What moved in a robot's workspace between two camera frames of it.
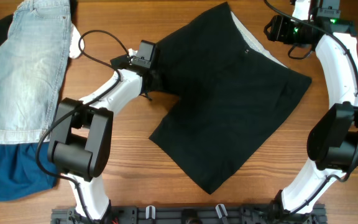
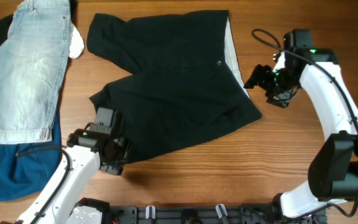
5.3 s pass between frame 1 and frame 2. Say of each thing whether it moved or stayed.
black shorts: moved
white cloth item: stayed
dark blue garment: stayed
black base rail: stayed
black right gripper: moved
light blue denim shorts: stayed
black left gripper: moved
